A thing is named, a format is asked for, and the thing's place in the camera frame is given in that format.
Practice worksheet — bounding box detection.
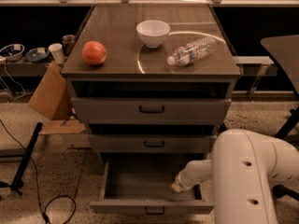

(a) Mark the grey middle drawer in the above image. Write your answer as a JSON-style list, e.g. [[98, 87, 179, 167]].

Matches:
[[88, 134, 216, 153]]

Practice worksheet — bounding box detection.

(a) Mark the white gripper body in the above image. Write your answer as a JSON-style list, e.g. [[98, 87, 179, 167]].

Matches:
[[174, 171, 191, 191]]

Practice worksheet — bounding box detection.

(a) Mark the grey bottom drawer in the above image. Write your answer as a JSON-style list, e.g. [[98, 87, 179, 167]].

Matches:
[[91, 153, 213, 216]]

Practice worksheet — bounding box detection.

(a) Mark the dark side table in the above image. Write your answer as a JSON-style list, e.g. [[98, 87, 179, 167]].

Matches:
[[261, 35, 299, 143]]

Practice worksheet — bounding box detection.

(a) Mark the white cable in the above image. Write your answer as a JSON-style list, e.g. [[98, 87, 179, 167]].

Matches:
[[0, 59, 27, 101]]

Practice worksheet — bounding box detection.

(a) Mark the brown cardboard box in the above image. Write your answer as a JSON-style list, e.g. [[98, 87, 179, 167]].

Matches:
[[28, 62, 85, 135]]

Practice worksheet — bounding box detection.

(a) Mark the black caster foot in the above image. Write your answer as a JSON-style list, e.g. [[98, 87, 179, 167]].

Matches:
[[272, 185, 299, 202]]

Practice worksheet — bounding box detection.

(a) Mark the grey top drawer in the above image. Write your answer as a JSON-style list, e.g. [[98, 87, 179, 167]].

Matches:
[[71, 98, 231, 124]]

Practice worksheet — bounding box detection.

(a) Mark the white paper cup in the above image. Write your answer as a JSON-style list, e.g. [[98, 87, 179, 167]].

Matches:
[[49, 43, 64, 63]]

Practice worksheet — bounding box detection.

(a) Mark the dark glass jar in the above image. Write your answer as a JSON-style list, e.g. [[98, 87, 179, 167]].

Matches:
[[62, 35, 76, 56]]

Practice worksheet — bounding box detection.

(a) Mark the black left stand leg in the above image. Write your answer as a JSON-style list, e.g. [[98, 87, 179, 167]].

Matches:
[[10, 122, 42, 195]]

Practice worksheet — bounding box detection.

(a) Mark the clear plastic water bottle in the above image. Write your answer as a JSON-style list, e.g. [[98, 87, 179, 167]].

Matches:
[[167, 36, 218, 66]]

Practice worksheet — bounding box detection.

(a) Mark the grey drawer cabinet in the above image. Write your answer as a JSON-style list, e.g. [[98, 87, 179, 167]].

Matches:
[[61, 3, 242, 161]]

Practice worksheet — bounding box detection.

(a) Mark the red apple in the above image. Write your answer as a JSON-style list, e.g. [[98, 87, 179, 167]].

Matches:
[[82, 41, 107, 65]]

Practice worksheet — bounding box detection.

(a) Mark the grey drawer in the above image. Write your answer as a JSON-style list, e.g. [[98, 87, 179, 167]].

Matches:
[[71, 98, 231, 124], [88, 134, 216, 153], [91, 153, 213, 216]]

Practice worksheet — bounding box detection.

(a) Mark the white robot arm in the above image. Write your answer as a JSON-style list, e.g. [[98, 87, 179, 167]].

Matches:
[[172, 129, 299, 224]]

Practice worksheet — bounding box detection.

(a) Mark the white blue bowl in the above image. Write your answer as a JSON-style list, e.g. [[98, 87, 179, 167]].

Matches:
[[0, 44, 24, 62]]

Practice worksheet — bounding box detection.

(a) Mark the black cable on floor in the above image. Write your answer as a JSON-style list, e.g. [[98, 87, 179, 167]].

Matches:
[[0, 119, 78, 224]]

